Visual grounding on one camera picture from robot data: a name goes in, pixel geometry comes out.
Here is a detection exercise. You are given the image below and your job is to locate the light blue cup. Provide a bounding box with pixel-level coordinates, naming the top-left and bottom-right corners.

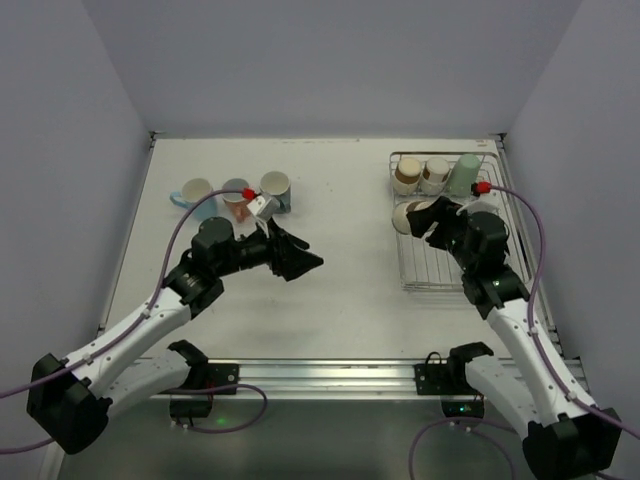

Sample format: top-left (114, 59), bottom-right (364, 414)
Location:
top-left (169, 178), bottom-right (218, 221)

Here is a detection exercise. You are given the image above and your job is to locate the pink dotted mug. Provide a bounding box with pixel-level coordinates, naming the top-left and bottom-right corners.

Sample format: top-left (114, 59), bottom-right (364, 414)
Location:
top-left (222, 178), bottom-right (250, 223)

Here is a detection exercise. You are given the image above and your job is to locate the brown white cup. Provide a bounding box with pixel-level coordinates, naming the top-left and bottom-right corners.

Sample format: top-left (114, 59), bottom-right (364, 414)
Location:
top-left (392, 156), bottom-right (422, 195)
top-left (419, 156), bottom-right (450, 196)
top-left (391, 199), bottom-right (435, 235)

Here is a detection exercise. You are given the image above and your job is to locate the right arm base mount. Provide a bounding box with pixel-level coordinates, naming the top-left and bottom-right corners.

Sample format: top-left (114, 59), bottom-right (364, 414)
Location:
top-left (413, 342), bottom-right (494, 419)

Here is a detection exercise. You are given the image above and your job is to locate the wire dish rack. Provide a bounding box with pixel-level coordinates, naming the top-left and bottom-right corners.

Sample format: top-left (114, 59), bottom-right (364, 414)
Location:
top-left (389, 151), bottom-right (535, 293)

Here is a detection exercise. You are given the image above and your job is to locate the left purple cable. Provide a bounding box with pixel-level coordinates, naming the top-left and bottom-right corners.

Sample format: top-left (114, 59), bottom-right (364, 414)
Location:
top-left (0, 186), bottom-right (257, 451)

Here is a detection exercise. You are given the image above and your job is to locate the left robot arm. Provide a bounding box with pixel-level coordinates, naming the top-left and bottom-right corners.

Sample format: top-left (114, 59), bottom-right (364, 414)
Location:
top-left (26, 217), bottom-right (324, 454)

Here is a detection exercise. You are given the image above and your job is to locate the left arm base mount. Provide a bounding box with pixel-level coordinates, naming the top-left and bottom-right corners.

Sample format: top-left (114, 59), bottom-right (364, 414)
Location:
top-left (168, 340), bottom-right (239, 426)

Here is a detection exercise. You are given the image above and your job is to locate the aluminium front rail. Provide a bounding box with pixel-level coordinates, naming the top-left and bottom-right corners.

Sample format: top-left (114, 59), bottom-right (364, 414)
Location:
top-left (67, 355), bottom-right (594, 401)

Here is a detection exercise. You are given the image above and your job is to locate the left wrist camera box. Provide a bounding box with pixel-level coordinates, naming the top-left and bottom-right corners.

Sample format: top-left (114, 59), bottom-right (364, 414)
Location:
top-left (247, 194), bottom-right (280, 222)

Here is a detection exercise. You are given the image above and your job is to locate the mint green tumbler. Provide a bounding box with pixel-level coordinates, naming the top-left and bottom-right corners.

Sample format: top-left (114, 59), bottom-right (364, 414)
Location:
top-left (445, 153), bottom-right (482, 197)

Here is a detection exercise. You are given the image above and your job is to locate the purple cable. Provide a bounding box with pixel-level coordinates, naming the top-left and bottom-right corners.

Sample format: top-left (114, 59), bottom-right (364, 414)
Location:
top-left (0, 186), bottom-right (257, 451)
top-left (407, 182), bottom-right (640, 480)

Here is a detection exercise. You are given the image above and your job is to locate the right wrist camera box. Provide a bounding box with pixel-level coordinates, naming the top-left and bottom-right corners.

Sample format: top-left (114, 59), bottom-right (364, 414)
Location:
top-left (458, 181), bottom-right (500, 214)

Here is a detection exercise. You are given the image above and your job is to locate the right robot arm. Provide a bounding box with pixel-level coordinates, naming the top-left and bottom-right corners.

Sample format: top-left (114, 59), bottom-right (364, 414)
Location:
top-left (406, 197), bottom-right (621, 479)

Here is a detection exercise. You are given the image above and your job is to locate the grey blue mug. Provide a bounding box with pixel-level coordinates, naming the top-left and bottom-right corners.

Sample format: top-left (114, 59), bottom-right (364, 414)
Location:
top-left (259, 171), bottom-right (291, 214)

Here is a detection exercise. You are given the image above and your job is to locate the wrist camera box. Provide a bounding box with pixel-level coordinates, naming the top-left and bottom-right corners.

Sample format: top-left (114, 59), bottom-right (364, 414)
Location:
top-left (247, 194), bottom-right (280, 222)
top-left (458, 181), bottom-right (500, 214)

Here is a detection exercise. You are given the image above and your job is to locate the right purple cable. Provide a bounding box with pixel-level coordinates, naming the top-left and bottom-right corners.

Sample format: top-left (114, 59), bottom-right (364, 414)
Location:
top-left (407, 182), bottom-right (640, 480)

